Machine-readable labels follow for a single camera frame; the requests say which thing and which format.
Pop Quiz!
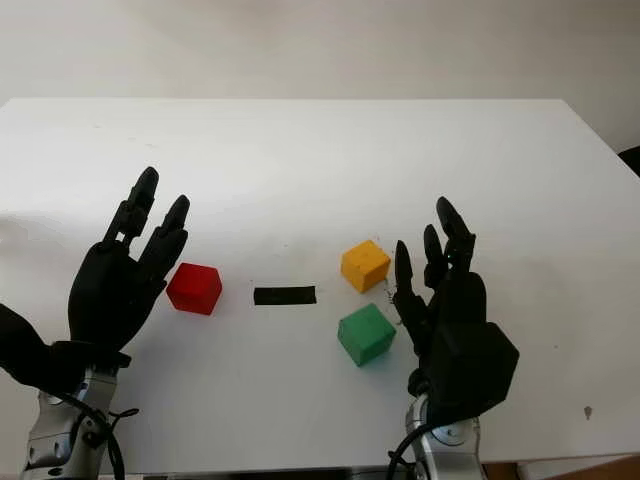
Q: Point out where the green wooden block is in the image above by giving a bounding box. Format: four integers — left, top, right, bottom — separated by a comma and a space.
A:
337, 302, 397, 369

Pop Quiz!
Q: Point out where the dark object beside table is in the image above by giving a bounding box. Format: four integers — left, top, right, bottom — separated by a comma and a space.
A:
618, 146, 640, 177

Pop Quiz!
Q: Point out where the black tape strip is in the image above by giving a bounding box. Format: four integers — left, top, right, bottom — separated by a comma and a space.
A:
253, 285, 319, 307

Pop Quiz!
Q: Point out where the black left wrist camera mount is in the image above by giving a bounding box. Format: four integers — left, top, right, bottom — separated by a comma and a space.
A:
0, 302, 89, 399

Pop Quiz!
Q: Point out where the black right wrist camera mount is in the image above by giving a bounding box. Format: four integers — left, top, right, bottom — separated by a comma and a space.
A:
432, 322, 521, 419

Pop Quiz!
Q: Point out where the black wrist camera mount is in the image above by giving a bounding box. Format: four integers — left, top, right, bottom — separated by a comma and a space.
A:
0, 302, 89, 399
432, 322, 521, 419

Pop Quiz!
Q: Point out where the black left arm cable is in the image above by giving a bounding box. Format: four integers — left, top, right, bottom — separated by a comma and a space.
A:
47, 389, 140, 480

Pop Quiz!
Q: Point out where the red wooden block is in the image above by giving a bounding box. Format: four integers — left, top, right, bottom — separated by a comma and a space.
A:
165, 262, 223, 316

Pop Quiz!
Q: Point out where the yellow wooden block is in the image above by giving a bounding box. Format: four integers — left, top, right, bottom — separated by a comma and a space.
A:
340, 239, 392, 294

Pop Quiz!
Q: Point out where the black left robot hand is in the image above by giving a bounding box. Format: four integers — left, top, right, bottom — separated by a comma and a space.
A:
49, 167, 192, 365

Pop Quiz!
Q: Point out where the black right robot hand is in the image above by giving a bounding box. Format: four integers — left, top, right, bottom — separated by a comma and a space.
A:
392, 196, 490, 399

